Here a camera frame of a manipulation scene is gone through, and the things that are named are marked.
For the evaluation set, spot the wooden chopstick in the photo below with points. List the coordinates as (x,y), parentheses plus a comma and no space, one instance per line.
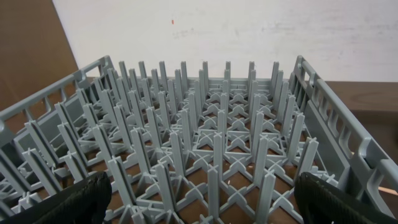
(386,190)

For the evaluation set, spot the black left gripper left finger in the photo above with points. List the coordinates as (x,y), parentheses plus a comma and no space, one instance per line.
(84,202)

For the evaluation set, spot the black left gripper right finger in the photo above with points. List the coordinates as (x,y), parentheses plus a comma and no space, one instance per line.
(320,202)

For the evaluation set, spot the grey plastic dish rack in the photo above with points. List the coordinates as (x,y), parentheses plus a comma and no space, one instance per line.
(189,150)

